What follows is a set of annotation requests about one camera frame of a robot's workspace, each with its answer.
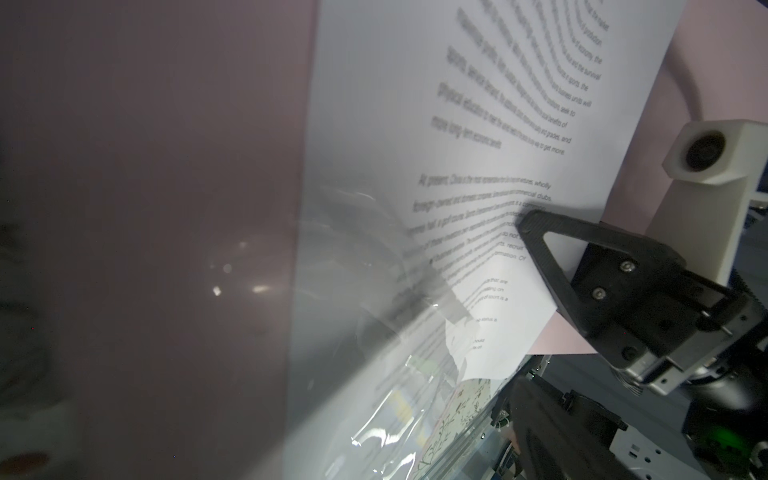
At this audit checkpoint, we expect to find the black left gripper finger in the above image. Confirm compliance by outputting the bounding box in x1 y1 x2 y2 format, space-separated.
491 375 635 480

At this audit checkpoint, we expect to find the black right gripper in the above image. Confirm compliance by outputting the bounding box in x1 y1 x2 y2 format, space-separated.
518 210 767 395

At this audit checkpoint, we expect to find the printed paper sheet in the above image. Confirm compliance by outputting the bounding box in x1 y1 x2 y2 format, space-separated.
283 1 684 479

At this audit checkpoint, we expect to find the pink file folder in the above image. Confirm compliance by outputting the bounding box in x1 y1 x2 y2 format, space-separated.
1 1 767 479

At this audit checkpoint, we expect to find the floral table mat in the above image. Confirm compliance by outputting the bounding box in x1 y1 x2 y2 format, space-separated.
409 379 493 479

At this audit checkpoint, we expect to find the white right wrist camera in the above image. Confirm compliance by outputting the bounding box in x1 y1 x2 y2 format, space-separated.
646 120 767 285

